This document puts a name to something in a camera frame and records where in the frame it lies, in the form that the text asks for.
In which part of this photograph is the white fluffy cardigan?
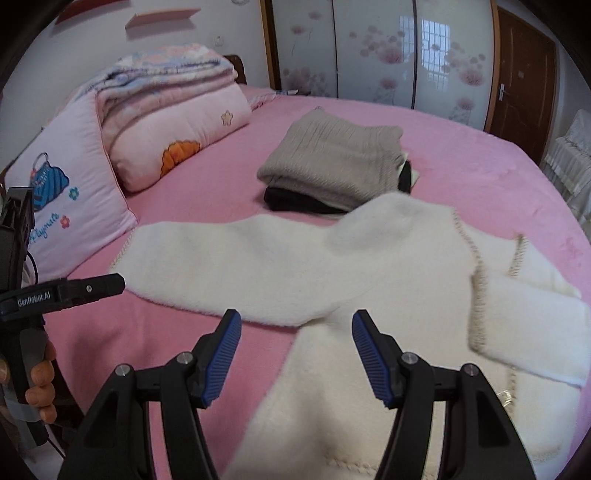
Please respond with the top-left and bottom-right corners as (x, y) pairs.
(112, 193), (590, 479)

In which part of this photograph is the person's left hand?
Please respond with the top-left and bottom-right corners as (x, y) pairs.
(26, 341), (57, 424)

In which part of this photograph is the pink embroidered pillow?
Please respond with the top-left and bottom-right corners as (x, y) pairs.
(6, 93), (137, 282)

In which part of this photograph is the pink folded quilt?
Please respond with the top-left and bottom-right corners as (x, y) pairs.
(107, 83), (252, 192)

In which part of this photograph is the folded black garment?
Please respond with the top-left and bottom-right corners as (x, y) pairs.
(263, 160), (420, 215)

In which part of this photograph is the cream lace covered furniture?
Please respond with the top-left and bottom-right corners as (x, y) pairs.
(541, 109), (591, 226)

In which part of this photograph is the pastel folded blanket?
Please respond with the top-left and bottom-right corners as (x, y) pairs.
(64, 43), (238, 121)

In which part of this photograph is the brown wooden door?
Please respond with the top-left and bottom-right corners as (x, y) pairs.
(490, 8), (557, 163)

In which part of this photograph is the dark wooden headboard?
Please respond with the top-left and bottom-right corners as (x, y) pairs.
(224, 54), (247, 85)

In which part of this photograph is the floral sliding wardrobe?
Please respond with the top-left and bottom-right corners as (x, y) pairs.
(260, 0), (498, 130)

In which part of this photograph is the red wall shelf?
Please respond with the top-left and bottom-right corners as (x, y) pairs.
(55, 0), (123, 25)

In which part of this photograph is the pink wall shelf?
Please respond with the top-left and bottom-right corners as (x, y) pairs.
(125, 8), (201, 30)

